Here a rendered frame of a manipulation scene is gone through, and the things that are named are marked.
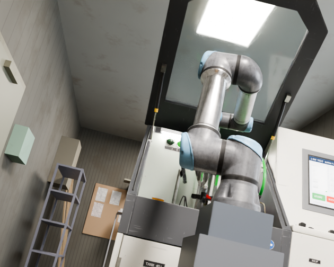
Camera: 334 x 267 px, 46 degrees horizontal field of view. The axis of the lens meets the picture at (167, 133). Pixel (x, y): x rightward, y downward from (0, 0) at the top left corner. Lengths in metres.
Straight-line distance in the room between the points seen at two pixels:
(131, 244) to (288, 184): 0.88
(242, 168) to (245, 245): 0.24
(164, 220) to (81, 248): 7.25
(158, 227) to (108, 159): 7.49
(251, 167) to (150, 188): 1.06
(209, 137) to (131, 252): 0.61
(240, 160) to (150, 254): 0.60
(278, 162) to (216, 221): 1.05
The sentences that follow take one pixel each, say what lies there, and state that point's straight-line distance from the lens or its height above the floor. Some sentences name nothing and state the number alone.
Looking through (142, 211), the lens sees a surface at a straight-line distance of 1.64.
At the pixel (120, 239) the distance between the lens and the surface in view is 1.63.
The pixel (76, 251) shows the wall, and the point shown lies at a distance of 8.86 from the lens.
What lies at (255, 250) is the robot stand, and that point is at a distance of 1.14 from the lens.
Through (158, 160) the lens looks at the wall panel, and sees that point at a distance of 2.25.
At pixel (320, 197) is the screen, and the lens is 2.15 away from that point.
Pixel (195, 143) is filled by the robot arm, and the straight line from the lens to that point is 1.24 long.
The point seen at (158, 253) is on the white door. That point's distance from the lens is 1.64.
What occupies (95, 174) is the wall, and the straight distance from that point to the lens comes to 9.02.
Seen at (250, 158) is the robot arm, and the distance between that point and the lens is 1.24.
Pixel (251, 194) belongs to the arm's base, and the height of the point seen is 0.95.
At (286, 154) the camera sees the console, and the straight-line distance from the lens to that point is 2.18.
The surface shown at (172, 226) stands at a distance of 1.65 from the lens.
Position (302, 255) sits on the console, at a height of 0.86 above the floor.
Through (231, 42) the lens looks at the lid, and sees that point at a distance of 2.01.
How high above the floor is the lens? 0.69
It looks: 19 degrees up
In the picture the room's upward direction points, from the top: 13 degrees clockwise
